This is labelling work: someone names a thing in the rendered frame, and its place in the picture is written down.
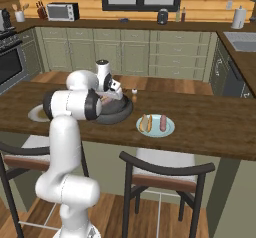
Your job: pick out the dark dishwasher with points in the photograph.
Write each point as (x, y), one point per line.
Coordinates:
(231, 78)

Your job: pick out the white wall socket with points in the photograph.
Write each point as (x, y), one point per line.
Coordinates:
(229, 4)

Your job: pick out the green side cupboard run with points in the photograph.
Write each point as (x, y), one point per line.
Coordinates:
(218, 65)

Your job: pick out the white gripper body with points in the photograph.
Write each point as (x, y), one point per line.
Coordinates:
(112, 95)

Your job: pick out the small wooden shaker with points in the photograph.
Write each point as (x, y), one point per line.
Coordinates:
(134, 96)

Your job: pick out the dark grey bowl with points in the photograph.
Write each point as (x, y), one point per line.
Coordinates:
(116, 112)

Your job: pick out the white utensil pot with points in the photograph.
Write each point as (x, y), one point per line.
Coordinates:
(20, 15)

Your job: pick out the pink sausage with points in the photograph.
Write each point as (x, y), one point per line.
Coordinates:
(163, 123)

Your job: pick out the cream plate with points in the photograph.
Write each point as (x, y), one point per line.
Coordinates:
(35, 113)

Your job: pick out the black stove oven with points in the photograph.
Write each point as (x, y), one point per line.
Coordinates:
(10, 60)

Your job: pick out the dark wooden stool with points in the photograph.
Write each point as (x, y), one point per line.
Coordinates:
(20, 155)
(160, 178)

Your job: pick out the grey coffee machine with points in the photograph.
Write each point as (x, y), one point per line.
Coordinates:
(4, 19)

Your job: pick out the light blue plate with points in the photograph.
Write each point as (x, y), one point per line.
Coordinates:
(155, 131)

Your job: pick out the silver toaster oven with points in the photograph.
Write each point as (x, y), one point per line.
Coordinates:
(61, 12)

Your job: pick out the brown bottle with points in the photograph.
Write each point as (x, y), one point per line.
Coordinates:
(183, 15)

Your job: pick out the green base cupboard run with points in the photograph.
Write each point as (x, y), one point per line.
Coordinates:
(133, 52)

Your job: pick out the wooden knife block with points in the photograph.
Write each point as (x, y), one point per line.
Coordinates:
(41, 11)

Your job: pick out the small dark sponge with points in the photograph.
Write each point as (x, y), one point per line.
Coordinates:
(124, 20)

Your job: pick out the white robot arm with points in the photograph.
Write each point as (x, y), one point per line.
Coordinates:
(66, 142)

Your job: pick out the green bottle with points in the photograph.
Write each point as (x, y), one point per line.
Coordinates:
(177, 15)

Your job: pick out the hot dog bun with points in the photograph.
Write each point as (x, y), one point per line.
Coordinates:
(145, 122)

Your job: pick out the white paper towel roll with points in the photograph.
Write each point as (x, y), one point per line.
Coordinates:
(239, 18)

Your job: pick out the grey sink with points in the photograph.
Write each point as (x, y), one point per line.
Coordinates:
(241, 41)

